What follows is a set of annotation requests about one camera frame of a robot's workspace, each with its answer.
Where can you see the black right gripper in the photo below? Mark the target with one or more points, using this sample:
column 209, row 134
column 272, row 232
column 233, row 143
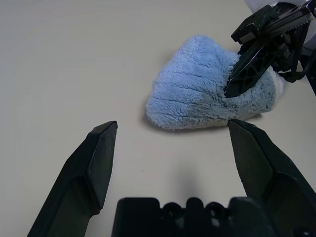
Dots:
column 266, row 22

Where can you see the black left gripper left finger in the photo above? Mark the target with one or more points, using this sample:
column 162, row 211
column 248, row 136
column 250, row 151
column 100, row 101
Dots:
column 81, row 172

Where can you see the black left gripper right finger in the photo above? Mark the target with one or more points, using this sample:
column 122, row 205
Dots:
column 261, row 160

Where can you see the fluffy light blue rag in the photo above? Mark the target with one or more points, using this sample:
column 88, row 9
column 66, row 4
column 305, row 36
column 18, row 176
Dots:
column 187, row 81

